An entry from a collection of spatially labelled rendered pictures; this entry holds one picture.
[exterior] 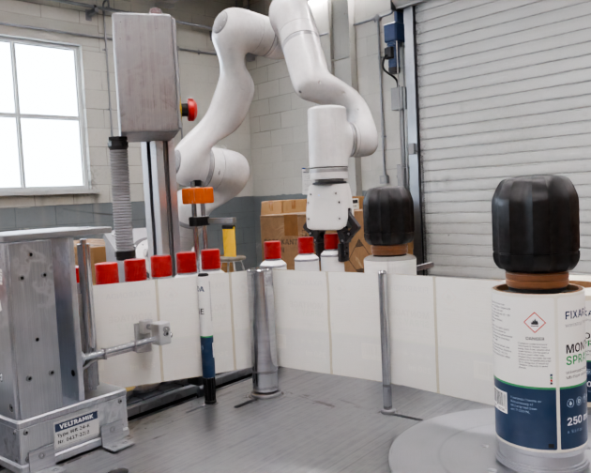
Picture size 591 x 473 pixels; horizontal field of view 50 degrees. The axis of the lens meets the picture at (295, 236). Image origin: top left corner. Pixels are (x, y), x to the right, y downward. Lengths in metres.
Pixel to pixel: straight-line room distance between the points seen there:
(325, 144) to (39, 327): 0.77
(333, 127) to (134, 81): 0.46
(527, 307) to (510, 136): 5.11
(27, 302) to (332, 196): 0.76
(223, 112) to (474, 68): 4.43
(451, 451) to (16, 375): 0.47
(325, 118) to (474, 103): 4.63
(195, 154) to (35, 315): 1.03
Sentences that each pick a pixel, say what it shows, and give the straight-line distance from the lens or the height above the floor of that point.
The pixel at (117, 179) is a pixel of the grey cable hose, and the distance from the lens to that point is 1.10.
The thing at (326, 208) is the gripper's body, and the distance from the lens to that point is 1.34.
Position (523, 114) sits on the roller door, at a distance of 5.68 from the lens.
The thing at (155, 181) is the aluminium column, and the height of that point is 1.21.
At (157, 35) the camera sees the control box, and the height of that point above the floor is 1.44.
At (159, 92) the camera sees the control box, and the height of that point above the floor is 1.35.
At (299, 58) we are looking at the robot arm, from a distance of 1.45.
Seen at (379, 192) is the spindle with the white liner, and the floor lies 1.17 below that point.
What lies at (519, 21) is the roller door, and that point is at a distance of 5.82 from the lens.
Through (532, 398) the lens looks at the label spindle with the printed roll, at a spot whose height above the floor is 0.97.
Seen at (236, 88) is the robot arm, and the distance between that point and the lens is 1.68.
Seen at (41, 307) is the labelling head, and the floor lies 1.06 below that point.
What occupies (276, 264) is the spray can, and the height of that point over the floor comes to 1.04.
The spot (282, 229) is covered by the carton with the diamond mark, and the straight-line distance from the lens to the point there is 1.78.
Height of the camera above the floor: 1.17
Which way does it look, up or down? 4 degrees down
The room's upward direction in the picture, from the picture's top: 3 degrees counter-clockwise
